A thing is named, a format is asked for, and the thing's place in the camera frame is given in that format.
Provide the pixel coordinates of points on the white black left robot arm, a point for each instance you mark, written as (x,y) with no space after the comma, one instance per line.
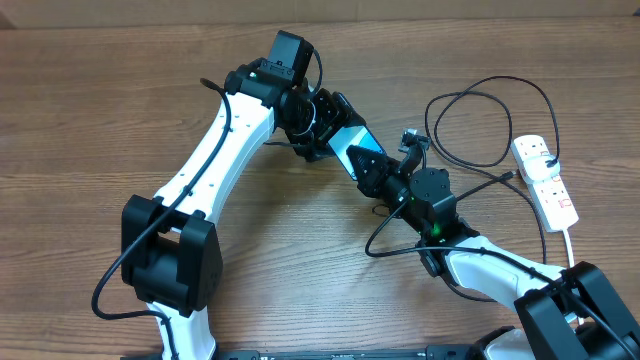
(170,261)

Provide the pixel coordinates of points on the white power strip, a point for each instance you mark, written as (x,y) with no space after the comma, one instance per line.
(550,197)

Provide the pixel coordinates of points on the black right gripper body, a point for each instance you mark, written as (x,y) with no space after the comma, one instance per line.
(388,187)

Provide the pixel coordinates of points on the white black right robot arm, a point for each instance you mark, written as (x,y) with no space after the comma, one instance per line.
(565,313)

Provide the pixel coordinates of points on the white charger plug adapter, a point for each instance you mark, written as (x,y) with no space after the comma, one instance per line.
(539,168)

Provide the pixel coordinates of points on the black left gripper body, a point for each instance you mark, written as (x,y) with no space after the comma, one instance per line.
(329,116)

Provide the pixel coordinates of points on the blue Galaxy smartphone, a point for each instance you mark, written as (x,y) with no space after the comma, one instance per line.
(353,136)

